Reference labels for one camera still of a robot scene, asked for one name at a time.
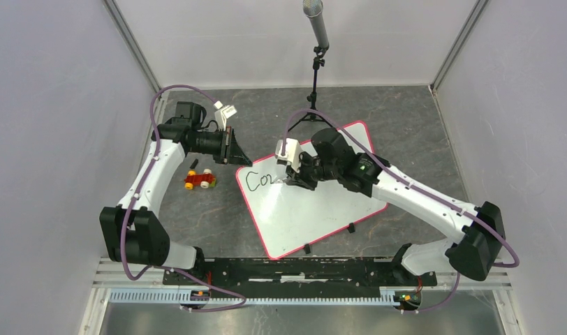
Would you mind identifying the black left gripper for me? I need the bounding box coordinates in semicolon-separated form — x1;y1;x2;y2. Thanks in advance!
190;126;253;168

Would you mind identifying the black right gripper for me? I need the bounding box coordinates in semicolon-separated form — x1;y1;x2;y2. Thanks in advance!
286;149;341;190

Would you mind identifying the pink framed whiteboard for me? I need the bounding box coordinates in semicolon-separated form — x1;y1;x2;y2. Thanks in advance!
234;120;390;261

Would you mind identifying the black marker cap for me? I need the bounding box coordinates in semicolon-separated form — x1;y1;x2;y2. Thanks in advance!
190;158;199;170

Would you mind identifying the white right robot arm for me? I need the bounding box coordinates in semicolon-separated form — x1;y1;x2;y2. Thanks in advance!
275;128;506;285

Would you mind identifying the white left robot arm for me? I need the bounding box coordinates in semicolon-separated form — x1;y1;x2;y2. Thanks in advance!
99;102;252;285

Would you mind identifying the red yellow toy car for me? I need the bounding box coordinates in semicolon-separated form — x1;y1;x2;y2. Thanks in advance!
184;169;216;190

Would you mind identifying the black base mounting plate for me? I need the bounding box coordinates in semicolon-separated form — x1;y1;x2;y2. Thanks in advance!
190;257;437;299

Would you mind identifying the black tripod stand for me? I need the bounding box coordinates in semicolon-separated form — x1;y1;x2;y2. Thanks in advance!
288;46;332;131

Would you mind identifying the silver microphone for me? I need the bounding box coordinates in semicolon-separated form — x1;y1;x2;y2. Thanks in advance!
302;0;330;51

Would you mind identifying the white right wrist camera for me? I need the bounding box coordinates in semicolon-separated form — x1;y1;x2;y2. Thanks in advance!
274;138;303;172

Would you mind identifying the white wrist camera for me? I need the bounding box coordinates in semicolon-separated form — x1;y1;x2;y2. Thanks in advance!
213;100;237;131
274;138;303;172

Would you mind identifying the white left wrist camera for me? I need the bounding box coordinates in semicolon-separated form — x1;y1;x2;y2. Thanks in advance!
213;100;237;131

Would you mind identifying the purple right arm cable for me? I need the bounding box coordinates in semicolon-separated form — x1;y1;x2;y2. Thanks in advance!
281;108;521;315

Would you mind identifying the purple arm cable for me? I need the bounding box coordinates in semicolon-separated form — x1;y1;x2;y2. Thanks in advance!
120;84;249;313
281;108;521;315

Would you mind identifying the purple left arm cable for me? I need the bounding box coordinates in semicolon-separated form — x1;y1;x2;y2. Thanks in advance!
120;84;249;313

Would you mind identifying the white toothed cable rail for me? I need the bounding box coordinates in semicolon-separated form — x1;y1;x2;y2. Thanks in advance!
109;286;416;307

